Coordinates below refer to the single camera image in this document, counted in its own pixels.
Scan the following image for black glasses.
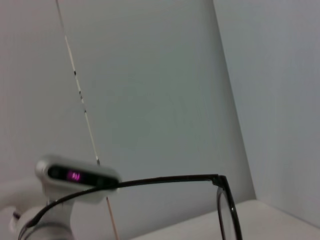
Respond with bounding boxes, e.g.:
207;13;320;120
18;174;243;240

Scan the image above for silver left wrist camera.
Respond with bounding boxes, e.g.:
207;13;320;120
34;154;123;204

